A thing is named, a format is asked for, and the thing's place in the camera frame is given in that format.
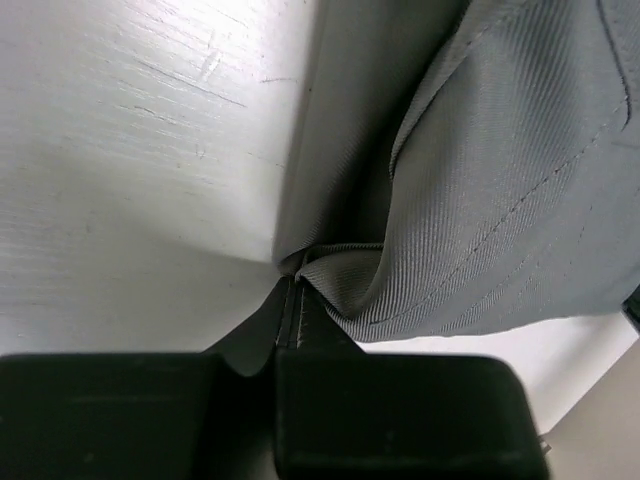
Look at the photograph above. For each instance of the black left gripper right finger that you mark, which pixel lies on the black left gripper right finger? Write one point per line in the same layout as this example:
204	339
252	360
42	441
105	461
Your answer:
343	413

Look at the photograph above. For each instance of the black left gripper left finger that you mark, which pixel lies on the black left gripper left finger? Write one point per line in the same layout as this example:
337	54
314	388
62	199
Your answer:
135	415

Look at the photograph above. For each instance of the grey pleated skirt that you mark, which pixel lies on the grey pleated skirt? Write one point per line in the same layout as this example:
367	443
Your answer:
467	167

